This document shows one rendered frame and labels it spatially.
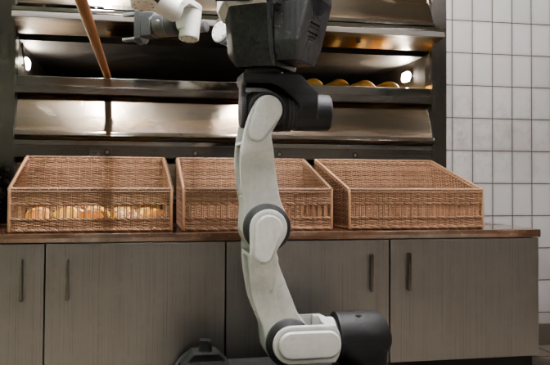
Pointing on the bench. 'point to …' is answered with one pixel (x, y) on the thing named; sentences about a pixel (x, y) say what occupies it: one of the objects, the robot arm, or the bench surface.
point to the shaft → (90, 27)
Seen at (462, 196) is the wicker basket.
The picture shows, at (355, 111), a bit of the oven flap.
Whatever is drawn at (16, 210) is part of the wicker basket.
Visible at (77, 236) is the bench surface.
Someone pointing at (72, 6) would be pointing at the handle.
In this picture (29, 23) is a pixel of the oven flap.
